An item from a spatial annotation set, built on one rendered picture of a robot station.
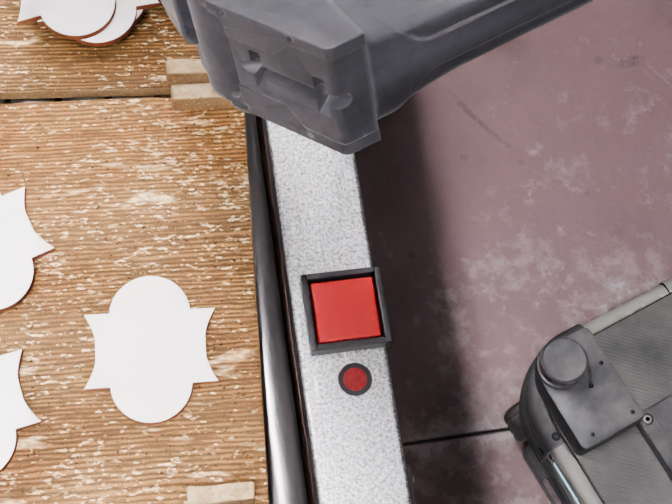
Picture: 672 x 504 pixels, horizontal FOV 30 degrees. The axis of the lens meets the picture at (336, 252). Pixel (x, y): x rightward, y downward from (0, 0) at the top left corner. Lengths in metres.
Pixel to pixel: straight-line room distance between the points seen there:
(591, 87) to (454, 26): 1.74
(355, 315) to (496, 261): 1.07
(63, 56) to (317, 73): 0.66
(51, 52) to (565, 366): 0.90
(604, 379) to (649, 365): 0.10
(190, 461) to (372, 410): 0.17
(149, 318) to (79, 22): 0.30
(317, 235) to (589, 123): 1.22
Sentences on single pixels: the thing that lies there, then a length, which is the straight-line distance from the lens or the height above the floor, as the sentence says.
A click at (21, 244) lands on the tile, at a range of 1.20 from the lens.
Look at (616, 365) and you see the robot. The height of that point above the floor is 0.24.
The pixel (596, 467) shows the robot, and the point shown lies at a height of 0.24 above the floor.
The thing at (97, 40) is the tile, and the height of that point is 0.97.
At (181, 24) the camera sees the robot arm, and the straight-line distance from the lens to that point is 0.76.
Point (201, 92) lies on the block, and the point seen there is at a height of 0.96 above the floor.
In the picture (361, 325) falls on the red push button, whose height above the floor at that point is 0.93.
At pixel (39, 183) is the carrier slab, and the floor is 0.94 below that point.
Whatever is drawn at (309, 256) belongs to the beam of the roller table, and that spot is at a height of 0.91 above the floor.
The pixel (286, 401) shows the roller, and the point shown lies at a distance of 1.16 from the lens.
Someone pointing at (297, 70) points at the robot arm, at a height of 1.46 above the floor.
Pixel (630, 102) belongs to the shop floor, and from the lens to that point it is 2.42.
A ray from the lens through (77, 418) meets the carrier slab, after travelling 1.15.
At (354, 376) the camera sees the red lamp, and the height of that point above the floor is 0.92.
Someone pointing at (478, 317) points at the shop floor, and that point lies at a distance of 2.18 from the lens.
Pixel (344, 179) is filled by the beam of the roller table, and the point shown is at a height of 0.91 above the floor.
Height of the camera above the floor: 2.04
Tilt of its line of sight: 68 degrees down
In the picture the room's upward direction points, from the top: 9 degrees clockwise
